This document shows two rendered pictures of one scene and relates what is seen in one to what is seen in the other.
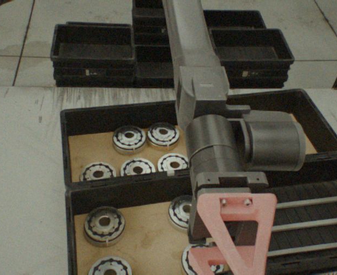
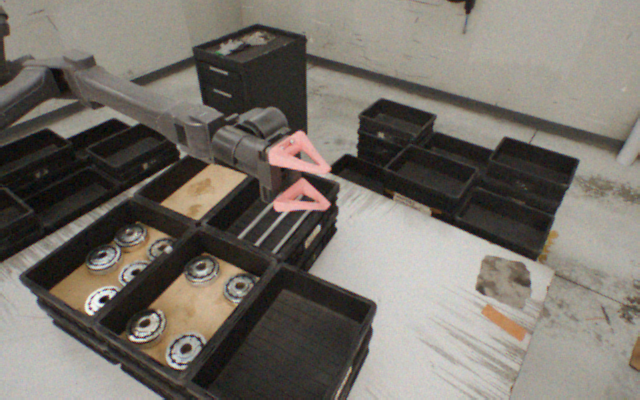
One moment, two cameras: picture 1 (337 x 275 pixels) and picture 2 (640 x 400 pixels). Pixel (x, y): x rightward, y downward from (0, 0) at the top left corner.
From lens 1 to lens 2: 27 cm
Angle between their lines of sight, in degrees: 33
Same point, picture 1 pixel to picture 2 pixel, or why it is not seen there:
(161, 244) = (202, 304)
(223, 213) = (286, 153)
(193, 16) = (141, 91)
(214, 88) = (209, 113)
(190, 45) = (161, 105)
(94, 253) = (157, 351)
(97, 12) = not seen: outside the picture
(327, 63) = not seen: hidden behind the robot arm
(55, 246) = (110, 387)
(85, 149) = (69, 294)
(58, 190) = (67, 351)
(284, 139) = (271, 116)
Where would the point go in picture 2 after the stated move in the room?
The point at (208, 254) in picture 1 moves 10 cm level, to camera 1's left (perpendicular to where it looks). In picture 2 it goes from (285, 196) to (229, 230)
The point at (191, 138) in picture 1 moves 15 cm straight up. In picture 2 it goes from (223, 146) to (206, 48)
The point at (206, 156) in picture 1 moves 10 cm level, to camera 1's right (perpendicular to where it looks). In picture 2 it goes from (244, 145) to (294, 121)
